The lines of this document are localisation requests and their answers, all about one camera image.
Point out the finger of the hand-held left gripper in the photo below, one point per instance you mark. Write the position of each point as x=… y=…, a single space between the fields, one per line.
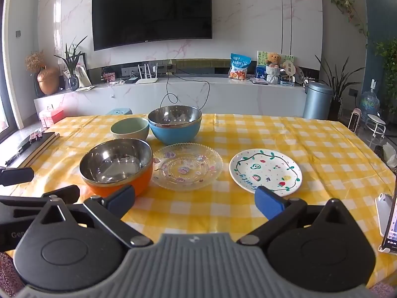
x=66 y=194
x=17 y=175

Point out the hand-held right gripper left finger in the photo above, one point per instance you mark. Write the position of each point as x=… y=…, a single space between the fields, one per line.
x=122 y=198

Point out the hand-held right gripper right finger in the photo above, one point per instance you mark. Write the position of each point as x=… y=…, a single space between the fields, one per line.
x=267 y=202

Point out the orange steel-lined bowl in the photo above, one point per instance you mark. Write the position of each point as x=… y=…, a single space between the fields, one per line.
x=141 y=178

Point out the white fruit-painted plate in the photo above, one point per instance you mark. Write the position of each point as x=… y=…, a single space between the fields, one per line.
x=265 y=169

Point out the green ceramic bowl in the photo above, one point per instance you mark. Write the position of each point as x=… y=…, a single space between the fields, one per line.
x=130 y=132

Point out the clear glass patterned plate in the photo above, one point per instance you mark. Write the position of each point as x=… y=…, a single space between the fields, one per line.
x=187 y=167

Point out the blue steel-lined bowl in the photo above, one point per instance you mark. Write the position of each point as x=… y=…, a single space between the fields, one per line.
x=173 y=133

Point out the black pen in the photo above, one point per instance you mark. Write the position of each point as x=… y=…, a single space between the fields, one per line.
x=18 y=153

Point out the purple shaggy rug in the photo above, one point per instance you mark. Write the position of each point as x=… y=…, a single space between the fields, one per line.
x=7 y=273

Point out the yellow checked tablecloth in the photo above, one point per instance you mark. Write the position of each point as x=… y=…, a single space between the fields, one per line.
x=201 y=214

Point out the pink storage box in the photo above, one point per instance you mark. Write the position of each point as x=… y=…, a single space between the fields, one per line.
x=51 y=117

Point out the copper round vase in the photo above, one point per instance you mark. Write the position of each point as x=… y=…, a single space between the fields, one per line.
x=48 y=82

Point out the plant in blue glass vase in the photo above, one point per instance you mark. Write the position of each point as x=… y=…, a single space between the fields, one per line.
x=73 y=82

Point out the grey metal trash can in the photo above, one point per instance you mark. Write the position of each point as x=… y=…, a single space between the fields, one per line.
x=317 y=101

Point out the dried flower bunch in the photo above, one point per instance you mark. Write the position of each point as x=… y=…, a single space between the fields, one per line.
x=34 y=61

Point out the potted long-leaf plant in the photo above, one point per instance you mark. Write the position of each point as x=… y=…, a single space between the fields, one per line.
x=335 y=105

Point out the small white heater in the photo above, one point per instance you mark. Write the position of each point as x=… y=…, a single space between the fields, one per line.
x=355 y=120

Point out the white wifi router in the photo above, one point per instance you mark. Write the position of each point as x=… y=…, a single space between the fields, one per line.
x=147 y=80

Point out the blue tissue box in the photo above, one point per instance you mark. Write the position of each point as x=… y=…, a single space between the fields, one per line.
x=287 y=83

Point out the pink photo card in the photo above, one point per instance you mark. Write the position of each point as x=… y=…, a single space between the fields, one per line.
x=109 y=77

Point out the grey tablet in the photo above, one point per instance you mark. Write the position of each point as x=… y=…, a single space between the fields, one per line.
x=260 y=81

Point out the smartphone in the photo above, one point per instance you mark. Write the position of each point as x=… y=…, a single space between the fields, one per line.
x=391 y=223

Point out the clear plastic bag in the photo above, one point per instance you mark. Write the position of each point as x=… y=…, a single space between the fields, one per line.
x=390 y=153

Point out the white round stool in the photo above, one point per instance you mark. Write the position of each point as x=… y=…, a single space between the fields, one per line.
x=376 y=119

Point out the blue snack bag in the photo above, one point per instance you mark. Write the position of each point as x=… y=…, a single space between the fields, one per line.
x=239 y=66

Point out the green painted canvas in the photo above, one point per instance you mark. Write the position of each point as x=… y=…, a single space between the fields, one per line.
x=260 y=63

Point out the blue water jug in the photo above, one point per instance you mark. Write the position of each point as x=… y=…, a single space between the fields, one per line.
x=369 y=104

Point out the brown teddy bear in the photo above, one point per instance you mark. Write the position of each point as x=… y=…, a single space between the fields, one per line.
x=274 y=59

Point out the tall green leafy plant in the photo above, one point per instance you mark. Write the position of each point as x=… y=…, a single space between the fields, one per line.
x=389 y=68

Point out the hanging vine plant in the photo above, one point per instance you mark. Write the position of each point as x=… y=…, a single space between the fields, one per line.
x=347 y=6

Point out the black wall television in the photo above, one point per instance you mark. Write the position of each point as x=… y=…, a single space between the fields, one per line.
x=152 y=9

